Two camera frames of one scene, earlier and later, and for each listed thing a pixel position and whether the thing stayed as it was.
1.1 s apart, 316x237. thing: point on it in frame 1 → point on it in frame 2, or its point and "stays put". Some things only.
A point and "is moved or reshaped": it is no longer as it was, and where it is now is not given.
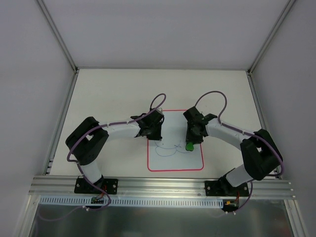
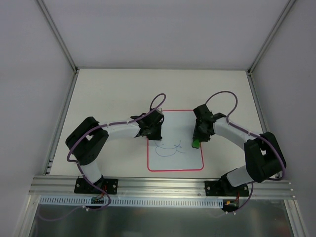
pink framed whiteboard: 169,153 stays put
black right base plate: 225,188 stays put
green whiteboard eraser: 189,146 is moved or reshaped
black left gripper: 153,132 stays put
